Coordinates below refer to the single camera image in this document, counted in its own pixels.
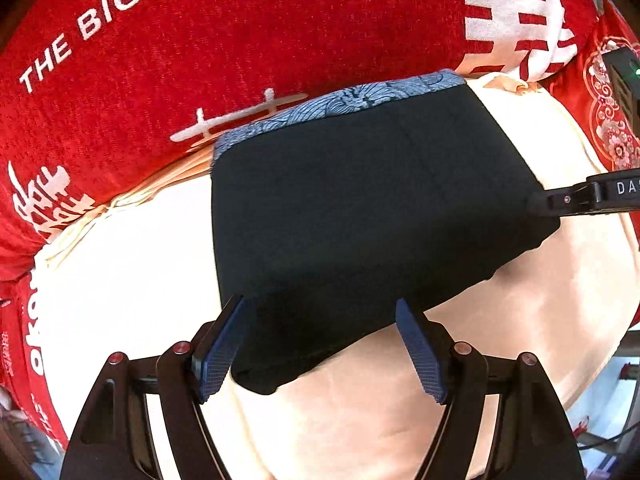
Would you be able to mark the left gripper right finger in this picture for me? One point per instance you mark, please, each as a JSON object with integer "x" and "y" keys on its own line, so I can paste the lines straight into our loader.
{"x": 532, "y": 437}

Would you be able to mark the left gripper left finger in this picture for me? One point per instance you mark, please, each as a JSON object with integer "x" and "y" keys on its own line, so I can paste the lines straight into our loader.
{"x": 112, "y": 438}

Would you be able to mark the black pants with patterned waistband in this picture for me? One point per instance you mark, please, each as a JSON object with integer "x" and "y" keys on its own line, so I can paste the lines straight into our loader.
{"x": 330, "y": 212}

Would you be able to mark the small red embroidered pillow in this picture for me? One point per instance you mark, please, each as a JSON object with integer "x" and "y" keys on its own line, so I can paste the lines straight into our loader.
{"x": 597, "y": 88}

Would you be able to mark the large red cushion white lettering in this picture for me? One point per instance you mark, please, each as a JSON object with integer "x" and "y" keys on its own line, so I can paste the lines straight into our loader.
{"x": 98, "y": 95}

